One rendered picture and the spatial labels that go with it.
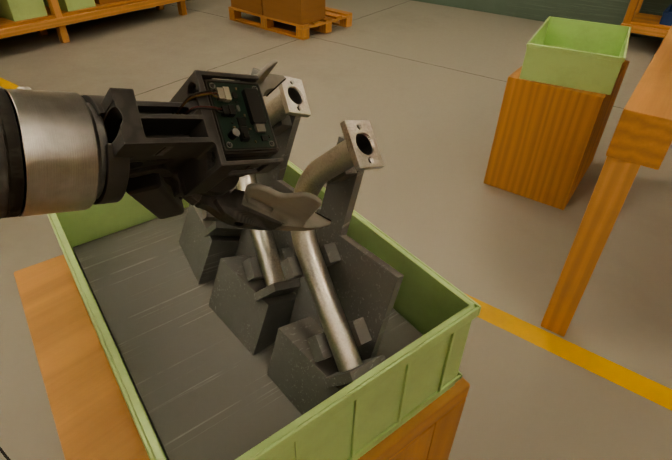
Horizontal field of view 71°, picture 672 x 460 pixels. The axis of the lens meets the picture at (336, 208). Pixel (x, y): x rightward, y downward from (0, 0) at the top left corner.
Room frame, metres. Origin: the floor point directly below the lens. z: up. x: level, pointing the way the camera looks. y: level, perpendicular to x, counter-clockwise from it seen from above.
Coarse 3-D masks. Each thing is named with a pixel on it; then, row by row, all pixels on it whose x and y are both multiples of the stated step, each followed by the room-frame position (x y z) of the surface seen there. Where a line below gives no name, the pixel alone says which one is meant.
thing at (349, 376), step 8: (368, 360) 0.36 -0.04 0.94; (376, 360) 0.35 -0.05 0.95; (384, 360) 0.36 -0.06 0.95; (360, 368) 0.34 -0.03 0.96; (368, 368) 0.34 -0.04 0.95; (328, 376) 0.34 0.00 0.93; (336, 376) 0.33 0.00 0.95; (344, 376) 0.33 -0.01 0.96; (352, 376) 0.32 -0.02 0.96; (360, 376) 0.33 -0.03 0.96; (328, 384) 0.34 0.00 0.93; (336, 384) 0.33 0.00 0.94
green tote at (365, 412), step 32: (288, 160) 0.81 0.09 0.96; (320, 192) 0.70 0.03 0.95; (64, 224) 0.67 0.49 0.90; (96, 224) 0.70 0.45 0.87; (128, 224) 0.74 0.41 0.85; (352, 224) 0.63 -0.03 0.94; (64, 256) 0.63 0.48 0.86; (384, 256) 0.57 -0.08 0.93; (416, 288) 0.51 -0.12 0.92; (448, 288) 0.47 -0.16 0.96; (96, 320) 0.40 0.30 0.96; (416, 320) 0.50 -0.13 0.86; (448, 320) 0.41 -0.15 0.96; (416, 352) 0.36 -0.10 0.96; (448, 352) 0.40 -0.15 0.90; (128, 384) 0.31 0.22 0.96; (352, 384) 0.31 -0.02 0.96; (384, 384) 0.34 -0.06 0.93; (416, 384) 0.38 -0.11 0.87; (448, 384) 0.42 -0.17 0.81; (320, 416) 0.28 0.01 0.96; (352, 416) 0.31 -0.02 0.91; (384, 416) 0.34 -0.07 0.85; (160, 448) 0.24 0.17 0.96; (256, 448) 0.24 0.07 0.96; (288, 448) 0.26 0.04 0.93; (320, 448) 0.28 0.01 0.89; (352, 448) 0.31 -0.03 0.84
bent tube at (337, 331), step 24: (360, 120) 0.47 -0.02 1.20; (360, 144) 0.47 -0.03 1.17; (312, 168) 0.47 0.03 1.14; (336, 168) 0.45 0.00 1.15; (360, 168) 0.42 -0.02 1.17; (312, 192) 0.47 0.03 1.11; (312, 240) 0.45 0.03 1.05; (312, 264) 0.43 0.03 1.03; (312, 288) 0.41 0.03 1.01; (336, 312) 0.39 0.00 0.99; (336, 336) 0.37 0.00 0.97; (336, 360) 0.35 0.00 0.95; (360, 360) 0.35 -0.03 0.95
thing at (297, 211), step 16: (256, 192) 0.32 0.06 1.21; (272, 192) 0.32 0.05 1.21; (304, 192) 0.31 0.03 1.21; (256, 208) 0.32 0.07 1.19; (272, 208) 0.33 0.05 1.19; (288, 208) 0.32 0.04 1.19; (304, 208) 0.32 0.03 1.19; (288, 224) 0.32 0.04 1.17; (304, 224) 0.33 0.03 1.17; (320, 224) 0.34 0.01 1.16
